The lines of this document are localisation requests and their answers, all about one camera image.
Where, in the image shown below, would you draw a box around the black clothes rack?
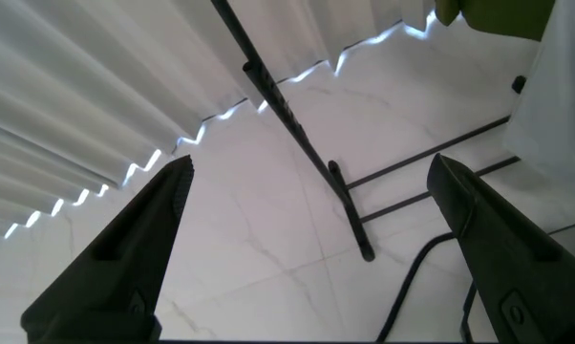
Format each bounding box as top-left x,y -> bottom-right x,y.
209,0 -> 527,263

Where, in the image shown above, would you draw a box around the black cable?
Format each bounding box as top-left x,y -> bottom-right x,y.
458,281 -> 478,344
375,231 -> 460,344

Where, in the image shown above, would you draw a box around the green long-sleeved shirt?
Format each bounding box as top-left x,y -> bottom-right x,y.
434,0 -> 556,42

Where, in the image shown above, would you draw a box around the pale grey shorts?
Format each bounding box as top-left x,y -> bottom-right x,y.
504,0 -> 575,183

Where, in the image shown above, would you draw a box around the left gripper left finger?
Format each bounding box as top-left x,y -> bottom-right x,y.
19,153 -> 196,344

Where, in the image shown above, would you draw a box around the white curtain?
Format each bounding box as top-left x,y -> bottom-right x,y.
0,0 -> 437,247

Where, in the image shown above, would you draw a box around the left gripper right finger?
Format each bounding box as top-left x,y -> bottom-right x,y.
425,152 -> 575,344

